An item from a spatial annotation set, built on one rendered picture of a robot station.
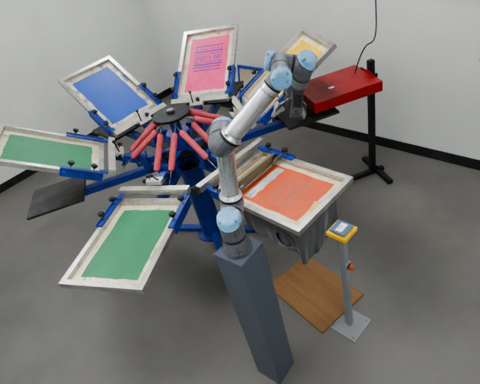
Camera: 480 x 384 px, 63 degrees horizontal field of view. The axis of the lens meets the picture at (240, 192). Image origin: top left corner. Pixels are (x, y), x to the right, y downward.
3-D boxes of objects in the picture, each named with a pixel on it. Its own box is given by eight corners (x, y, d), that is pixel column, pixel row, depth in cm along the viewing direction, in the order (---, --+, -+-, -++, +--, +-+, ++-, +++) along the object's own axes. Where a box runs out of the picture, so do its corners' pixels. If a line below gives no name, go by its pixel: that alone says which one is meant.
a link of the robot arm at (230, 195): (220, 225, 198) (205, 130, 164) (222, 206, 209) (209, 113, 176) (244, 225, 197) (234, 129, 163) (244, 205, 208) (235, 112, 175)
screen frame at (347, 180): (353, 181, 257) (353, 177, 255) (299, 236, 230) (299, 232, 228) (264, 152, 308) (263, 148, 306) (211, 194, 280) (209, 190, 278)
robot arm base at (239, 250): (241, 264, 190) (236, 249, 184) (217, 253, 199) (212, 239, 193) (258, 242, 198) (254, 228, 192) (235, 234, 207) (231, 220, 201)
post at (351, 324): (371, 320, 283) (369, 224, 225) (354, 343, 272) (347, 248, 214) (344, 305, 297) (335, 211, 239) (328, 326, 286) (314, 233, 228)
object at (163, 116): (241, 225, 391) (203, 101, 309) (212, 251, 372) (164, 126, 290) (214, 211, 416) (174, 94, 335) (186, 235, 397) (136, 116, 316)
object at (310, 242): (340, 229, 286) (337, 184, 260) (303, 270, 265) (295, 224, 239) (337, 228, 288) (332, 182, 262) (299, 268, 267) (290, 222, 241)
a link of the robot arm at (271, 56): (267, 56, 144) (296, 61, 145) (267, 46, 153) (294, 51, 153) (264, 77, 149) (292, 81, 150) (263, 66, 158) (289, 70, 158)
